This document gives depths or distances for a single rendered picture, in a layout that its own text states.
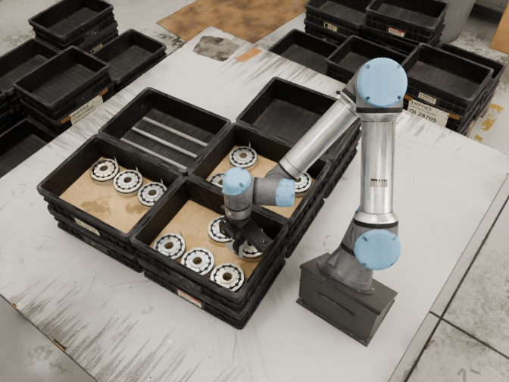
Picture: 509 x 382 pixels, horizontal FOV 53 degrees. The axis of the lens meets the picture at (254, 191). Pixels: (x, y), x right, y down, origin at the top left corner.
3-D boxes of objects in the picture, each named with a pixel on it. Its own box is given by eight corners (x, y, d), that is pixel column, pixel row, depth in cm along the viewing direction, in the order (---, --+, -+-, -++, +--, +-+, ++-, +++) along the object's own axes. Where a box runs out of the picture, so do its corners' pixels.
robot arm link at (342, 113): (370, 52, 145) (254, 176, 156) (376, 50, 134) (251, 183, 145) (400, 80, 146) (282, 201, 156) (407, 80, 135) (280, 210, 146)
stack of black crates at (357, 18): (375, 49, 341) (385, 3, 315) (352, 73, 326) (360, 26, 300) (324, 29, 357) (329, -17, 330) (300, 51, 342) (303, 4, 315)
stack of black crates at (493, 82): (493, 95, 310) (507, 64, 292) (474, 123, 295) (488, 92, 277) (432, 71, 326) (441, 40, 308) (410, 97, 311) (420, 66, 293)
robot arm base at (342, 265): (371, 282, 159) (385, 255, 157) (364, 296, 145) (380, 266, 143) (328, 259, 163) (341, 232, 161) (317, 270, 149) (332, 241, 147)
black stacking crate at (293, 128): (362, 132, 199) (366, 110, 190) (329, 183, 183) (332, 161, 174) (273, 98, 212) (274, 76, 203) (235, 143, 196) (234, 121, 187)
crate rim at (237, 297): (290, 228, 159) (290, 223, 157) (239, 304, 143) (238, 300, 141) (185, 179, 173) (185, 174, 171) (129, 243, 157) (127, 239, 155)
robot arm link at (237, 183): (251, 188, 131) (219, 186, 132) (252, 214, 139) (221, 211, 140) (254, 165, 136) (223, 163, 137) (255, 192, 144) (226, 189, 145)
